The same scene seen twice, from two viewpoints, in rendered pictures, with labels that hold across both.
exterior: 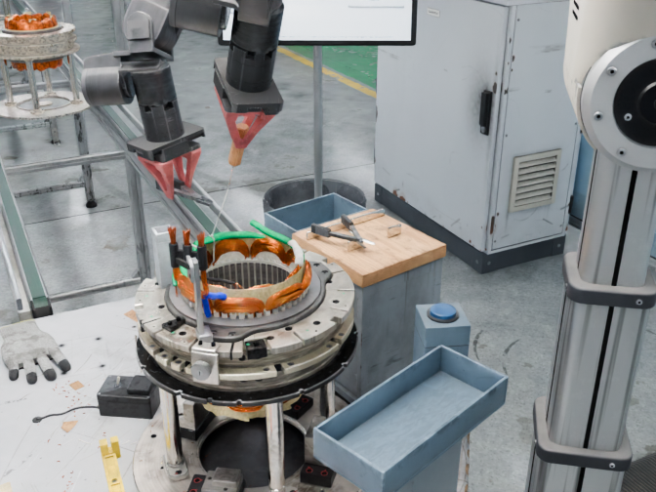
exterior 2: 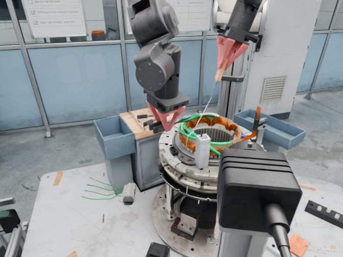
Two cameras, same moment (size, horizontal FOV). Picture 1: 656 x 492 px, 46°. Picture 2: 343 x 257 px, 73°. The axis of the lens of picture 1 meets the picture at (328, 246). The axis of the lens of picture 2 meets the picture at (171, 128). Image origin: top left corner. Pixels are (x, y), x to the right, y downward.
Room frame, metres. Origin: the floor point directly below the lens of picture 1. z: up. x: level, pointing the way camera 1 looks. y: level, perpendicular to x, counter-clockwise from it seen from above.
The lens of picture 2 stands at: (1.01, 0.74, 1.49)
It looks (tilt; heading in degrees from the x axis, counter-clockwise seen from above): 30 degrees down; 279
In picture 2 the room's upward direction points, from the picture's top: straight up
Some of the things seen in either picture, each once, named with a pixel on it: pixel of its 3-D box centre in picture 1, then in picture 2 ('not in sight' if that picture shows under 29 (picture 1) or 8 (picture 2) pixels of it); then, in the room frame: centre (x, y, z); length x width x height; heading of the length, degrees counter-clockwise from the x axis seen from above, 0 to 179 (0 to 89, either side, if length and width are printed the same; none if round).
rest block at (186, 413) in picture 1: (190, 405); (188, 222); (1.04, 0.23, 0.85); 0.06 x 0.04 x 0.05; 161
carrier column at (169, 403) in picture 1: (170, 413); (219, 216); (0.95, 0.24, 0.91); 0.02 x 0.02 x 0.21
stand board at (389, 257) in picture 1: (368, 244); (150, 120); (1.23, -0.07, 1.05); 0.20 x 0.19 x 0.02; 37
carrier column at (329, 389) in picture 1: (327, 378); not in sight; (1.04, 0.00, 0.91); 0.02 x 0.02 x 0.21
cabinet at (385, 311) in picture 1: (365, 313); (151, 149); (1.23, -0.07, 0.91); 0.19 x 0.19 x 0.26; 37
